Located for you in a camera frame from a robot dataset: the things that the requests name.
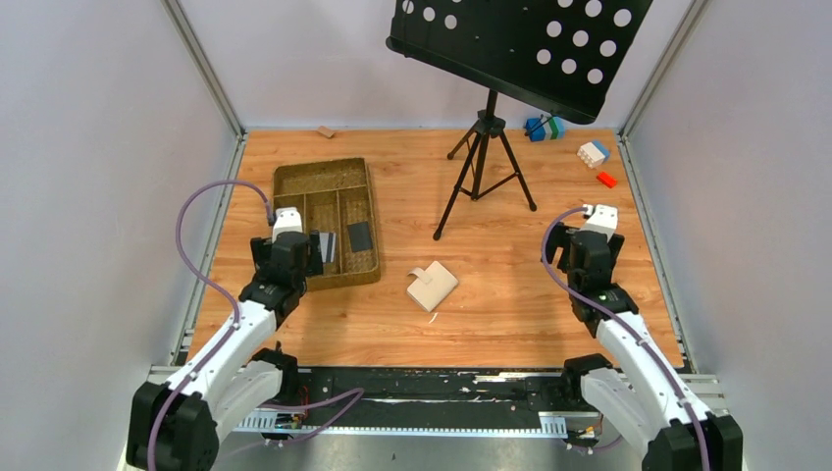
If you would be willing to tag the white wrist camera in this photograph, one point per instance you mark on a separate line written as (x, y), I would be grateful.
(287, 220)
(601, 219)

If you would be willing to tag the blue green toy block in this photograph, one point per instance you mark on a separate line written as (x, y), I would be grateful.
(540, 129)

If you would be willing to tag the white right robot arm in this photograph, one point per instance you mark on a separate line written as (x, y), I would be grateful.
(637, 390)

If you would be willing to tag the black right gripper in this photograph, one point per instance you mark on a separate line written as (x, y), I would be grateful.
(558, 237)

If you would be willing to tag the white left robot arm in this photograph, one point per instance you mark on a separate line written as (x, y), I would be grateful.
(181, 423)

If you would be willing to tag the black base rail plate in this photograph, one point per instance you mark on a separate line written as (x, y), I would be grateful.
(432, 397)

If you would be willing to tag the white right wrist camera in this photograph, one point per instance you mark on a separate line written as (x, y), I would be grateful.
(601, 219)

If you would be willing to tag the white blue toy block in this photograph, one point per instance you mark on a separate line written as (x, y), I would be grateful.
(593, 153)

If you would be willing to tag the red toy block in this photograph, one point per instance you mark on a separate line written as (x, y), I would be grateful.
(607, 179)

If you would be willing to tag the small wooden block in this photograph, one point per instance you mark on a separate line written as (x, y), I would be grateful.
(326, 132)

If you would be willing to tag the black music stand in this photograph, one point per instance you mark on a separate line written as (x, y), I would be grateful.
(557, 56)

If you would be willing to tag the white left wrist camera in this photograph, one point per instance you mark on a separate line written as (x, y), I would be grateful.
(287, 220)

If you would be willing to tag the beige leather card holder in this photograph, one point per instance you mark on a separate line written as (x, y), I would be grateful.
(431, 285)

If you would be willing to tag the woven straw divided tray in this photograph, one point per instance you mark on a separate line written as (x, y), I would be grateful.
(330, 195)

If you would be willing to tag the black card in tray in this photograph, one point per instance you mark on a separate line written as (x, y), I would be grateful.
(360, 236)

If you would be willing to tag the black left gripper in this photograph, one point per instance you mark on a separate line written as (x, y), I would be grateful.
(262, 250)

